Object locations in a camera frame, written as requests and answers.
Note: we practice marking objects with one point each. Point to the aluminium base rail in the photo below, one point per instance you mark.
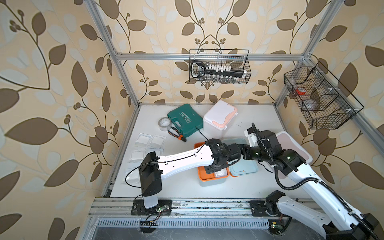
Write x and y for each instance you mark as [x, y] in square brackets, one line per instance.
[181, 208]

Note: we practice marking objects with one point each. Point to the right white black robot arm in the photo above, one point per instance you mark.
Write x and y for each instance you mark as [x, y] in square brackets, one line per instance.
[338, 220]

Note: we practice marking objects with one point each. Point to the blue box orange trim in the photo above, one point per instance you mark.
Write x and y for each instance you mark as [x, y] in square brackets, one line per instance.
[242, 168]

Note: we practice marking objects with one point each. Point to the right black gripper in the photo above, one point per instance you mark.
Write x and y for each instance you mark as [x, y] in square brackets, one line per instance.
[245, 148]

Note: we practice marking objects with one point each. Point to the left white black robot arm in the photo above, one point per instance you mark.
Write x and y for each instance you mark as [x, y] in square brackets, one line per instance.
[213, 155]

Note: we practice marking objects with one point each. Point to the pink first aid box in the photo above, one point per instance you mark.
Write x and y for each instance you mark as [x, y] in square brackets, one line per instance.
[293, 153]

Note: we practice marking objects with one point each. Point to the green plastic tool case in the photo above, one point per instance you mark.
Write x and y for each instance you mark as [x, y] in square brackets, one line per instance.
[186, 120]

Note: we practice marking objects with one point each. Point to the red tape roll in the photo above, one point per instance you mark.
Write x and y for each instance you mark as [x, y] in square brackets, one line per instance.
[301, 91]

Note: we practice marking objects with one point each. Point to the wire basket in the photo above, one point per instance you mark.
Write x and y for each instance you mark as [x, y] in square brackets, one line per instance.
[328, 103]
[237, 59]

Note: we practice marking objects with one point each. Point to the white box pink trim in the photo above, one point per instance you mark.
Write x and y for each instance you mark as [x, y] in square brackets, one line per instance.
[218, 119]

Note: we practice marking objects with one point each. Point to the grey duct tape roll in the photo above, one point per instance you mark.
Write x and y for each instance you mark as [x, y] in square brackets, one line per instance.
[165, 124]

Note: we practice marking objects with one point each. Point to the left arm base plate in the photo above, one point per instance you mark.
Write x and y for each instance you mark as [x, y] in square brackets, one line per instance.
[163, 207]

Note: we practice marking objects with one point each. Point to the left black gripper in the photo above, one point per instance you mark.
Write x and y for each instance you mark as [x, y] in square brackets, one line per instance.
[224, 165]

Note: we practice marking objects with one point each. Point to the orange black pliers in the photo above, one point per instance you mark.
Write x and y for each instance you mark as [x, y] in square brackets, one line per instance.
[177, 134]

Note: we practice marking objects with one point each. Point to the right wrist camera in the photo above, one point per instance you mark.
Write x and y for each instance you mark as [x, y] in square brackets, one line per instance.
[251, 137]

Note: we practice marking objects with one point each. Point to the black socket set rail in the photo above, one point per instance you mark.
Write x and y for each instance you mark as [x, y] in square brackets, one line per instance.
[198, 69]

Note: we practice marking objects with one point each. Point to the back wire basket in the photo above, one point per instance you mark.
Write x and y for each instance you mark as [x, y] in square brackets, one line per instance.
[237, 59]

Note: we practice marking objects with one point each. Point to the orange tray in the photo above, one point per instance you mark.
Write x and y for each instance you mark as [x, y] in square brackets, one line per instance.
[209, 179]

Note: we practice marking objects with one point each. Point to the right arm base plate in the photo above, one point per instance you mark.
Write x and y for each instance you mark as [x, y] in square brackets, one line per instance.
[261, 207]

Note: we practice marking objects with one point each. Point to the right wire basket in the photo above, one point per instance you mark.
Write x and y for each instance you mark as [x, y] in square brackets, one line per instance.
[328, 103]

